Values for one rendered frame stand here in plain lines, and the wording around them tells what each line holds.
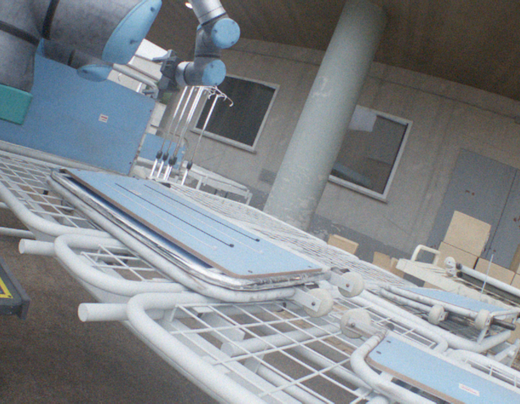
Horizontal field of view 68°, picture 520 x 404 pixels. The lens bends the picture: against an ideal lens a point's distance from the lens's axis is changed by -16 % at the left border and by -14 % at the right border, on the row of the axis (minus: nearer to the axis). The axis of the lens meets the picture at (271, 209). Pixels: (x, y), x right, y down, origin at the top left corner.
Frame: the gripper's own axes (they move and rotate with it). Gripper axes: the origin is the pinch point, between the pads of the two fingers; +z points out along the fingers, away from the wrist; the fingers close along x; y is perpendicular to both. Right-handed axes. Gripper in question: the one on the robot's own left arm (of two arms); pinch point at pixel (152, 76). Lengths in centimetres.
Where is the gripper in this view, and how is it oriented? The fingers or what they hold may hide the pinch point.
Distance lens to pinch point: 174.3
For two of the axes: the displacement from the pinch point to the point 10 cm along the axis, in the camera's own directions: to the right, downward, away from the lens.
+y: 5.2, 1.4, 8.4
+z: -8.2, -1.8, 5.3
